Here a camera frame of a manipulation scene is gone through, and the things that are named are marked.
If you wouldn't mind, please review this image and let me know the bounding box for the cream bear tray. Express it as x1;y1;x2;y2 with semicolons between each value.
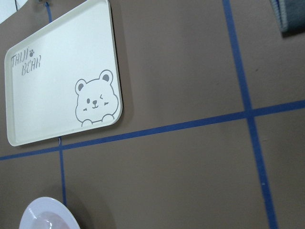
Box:
4;0;123;146

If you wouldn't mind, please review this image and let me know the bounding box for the white plate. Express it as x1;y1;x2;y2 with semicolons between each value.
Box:
19;197;80;229

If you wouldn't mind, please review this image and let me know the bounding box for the grey folded cloth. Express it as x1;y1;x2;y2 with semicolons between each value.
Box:
270;0;305;33

